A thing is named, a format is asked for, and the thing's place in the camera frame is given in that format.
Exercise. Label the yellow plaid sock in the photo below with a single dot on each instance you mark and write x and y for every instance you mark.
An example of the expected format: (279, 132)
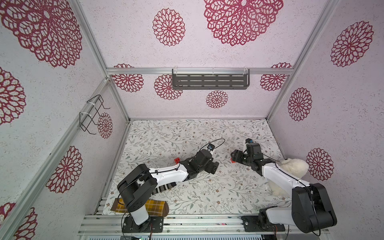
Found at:
(154, 207)

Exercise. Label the white plush toy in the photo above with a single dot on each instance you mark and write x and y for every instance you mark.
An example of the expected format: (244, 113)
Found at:
(285, 177)

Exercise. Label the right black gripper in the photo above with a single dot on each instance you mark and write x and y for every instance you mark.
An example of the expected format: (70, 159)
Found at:
(238, 156)

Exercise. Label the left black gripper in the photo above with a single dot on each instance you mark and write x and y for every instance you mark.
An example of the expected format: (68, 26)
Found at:
(211, 169)

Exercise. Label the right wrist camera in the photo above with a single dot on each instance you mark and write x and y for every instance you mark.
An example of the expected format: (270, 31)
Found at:
(249, 141)

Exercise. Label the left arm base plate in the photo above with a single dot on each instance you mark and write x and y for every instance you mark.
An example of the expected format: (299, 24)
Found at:
(151, 225)

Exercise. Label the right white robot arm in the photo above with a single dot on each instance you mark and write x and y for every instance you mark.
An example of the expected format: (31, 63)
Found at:
(311, 208)

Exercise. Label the grey wall shelf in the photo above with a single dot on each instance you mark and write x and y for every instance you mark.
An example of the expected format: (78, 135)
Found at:
(210, 81)

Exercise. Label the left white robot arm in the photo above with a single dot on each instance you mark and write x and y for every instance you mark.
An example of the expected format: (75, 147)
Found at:
(137, 187)

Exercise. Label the black white striped sock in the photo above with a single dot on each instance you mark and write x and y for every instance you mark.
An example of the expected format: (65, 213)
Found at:
(163, 188)

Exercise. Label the black wire wall rack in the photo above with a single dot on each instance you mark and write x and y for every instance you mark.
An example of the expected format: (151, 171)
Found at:
(87, 118)

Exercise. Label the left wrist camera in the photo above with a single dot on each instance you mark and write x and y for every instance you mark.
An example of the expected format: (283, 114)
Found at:
(211, 147)

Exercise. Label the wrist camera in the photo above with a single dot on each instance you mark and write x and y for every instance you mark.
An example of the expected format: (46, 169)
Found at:
(211, 147)
(249, 141)

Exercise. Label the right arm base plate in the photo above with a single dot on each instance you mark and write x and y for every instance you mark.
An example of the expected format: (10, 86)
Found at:
(255, 223)

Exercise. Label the aluminium front rail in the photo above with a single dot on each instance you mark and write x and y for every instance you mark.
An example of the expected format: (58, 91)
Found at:
(189, 227)

